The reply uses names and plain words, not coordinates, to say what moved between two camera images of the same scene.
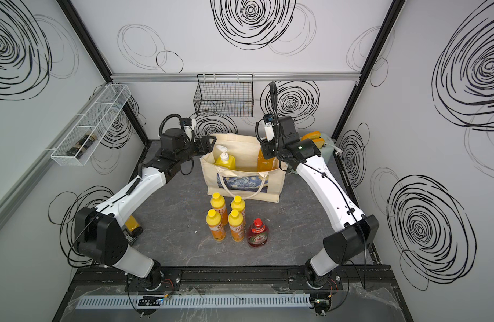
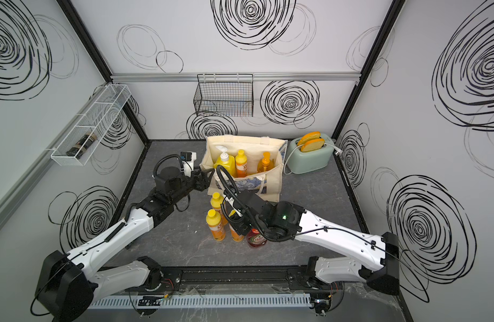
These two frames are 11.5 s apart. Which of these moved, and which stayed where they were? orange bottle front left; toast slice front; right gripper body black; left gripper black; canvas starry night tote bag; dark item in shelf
Moved: right gripper body black; left gripper black
Stayed: toast slice front; orange bottle front left; dark item in shelf; canvas starry night tote bag
